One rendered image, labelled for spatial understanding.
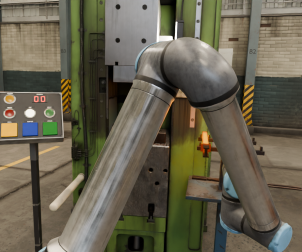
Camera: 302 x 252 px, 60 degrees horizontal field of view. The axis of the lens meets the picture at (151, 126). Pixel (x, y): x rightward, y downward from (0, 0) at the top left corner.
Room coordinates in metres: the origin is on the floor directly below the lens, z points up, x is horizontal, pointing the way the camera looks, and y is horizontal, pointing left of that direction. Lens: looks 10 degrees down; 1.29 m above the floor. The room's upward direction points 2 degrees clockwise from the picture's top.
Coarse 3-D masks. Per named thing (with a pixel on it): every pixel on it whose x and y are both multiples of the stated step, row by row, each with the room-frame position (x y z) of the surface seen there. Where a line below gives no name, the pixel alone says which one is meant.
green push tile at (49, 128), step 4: (44, 124) 1.42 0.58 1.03; (48, 124) 1.43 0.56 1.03; (52, 124) 1.44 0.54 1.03; (56, 124) 1.44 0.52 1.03; (44, 128) 1.41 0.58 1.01; (48, 128) 1.42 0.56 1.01; (52, 128) 1.43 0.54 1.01; (56, 128) 1.43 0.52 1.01; (44, 132) 1.40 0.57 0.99; (48, 132) 1.41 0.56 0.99; (52, 132) 1.41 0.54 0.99; (56, 132) 1.42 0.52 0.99
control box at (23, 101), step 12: (0, 96) 1.43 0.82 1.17; (24, 96) 1.47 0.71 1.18; (48, 96) 1.52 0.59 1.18; (60, 96) 1.54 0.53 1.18; (0, 108) 1.40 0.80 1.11; (12, 108) 1.42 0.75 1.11; (24, 108) 1.44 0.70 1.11; (36, 108) 1.46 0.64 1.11; (48, 108) 1.48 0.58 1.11; (60, 108) 1.51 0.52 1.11; (0, 120) 1.37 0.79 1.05; (12, 120) 1.39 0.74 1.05; (24, 120) 1.41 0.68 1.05; (36, 120) 1.43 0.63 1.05; (48, 120) 1.45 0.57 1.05; (60, 120) 1.47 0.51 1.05; (0, 132) 1.34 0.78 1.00; (60, 132) 1.44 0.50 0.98; (0, 144) 1.37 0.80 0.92
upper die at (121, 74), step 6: (114, 66) 1.56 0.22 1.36; (120, 66) 1.56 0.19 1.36; (126, 66) 1.56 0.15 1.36; (132, 66) 1.56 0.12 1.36; (114, 72) 1.56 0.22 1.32; (120, 72) 1.56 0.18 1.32; (126, 72) 1.56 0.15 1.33; (132, 72) 1.56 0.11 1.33; (114, 78) 1.56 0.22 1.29; (120, 78) 1.56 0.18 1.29; (126, 78) 1.56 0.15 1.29; (132, 78) 1.56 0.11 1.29
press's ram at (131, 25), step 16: (112, 0) 1.56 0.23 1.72; (128, 0) 1.56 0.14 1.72; (144, 0) 1.55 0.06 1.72; (112, 16) 1.56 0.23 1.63; (128, 16) 1.56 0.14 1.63; (144, 16) 1.55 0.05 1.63; (160, 16) 1.91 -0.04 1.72; (112, 32) 1.56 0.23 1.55; (128, 32) 1.56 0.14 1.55; (144, 32) 1.55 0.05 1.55; (112, 48) 1.56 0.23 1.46; (128, 48) 1.56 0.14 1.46; (112, 64) 1.56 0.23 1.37; (128, 64) 1.56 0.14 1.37
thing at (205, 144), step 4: (204, 132) 1.52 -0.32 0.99; (204, 136) 1.40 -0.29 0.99; (204, 140) 1.31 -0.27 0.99; (204, 144) 1.17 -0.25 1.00; (208, 144) 1.18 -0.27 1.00; (200, 148) 1.20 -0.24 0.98; (204, 148) 1.12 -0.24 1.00; (208, 148) 1.11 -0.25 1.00; (204, 152) 1.12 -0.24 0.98; (204, 156) 1.12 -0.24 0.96; (208, 156) 1.12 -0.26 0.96
